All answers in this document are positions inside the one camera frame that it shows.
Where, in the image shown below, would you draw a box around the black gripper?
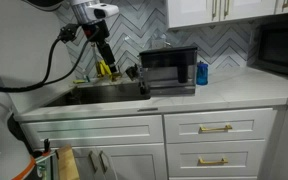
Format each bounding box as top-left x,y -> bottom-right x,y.
82,20 -> 138,80

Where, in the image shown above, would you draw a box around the black dispenser tap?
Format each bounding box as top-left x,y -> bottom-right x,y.
138,67 -> 150,95

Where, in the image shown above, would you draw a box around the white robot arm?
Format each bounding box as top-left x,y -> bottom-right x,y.
24,0 -> 119,73

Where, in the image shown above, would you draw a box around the yellow rubber gloves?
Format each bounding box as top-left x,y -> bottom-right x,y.
96,60 -> 112,78

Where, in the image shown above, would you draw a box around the stainless steel sink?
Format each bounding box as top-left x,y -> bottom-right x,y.
46,83 -> 150,107

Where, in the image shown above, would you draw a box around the yellow sponge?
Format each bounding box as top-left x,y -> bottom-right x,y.
73,79 -> 87,84

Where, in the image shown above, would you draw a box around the white false drawer front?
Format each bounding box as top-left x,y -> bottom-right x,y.
22,115 -> 164,148

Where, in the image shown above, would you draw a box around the blue bottle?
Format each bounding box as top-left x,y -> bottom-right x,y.
196,61 -> 208,85

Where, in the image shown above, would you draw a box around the white upper cabinets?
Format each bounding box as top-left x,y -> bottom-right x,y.
166,0 -> 288,29

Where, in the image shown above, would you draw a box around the white cabinet door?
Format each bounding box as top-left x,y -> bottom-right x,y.
73,143 -> 168,180

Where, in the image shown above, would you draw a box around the wooden board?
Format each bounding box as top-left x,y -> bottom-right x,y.
56,145 -> 80,180

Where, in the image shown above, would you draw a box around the upper right white drawer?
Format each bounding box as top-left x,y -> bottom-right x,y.
164,108 -> 276,143

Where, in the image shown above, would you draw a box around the lower right white drawer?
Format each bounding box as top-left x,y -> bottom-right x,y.
167,140 -> 266,177

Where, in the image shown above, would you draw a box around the black microwave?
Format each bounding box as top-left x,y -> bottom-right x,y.
253,21 -> 288,75

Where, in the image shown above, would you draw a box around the gold upper drawer handle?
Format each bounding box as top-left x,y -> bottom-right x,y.
199,124 -> 233,133

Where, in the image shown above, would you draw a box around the gold drawer handle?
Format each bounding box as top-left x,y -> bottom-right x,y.
198,158 -> 229,166
199,124 -> 233,133

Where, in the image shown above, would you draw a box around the gold lower drawer handle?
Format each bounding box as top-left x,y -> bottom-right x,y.
198,158 -> 229,166

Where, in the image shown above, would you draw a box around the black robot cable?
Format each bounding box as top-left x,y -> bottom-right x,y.
0,23 -> 100,94

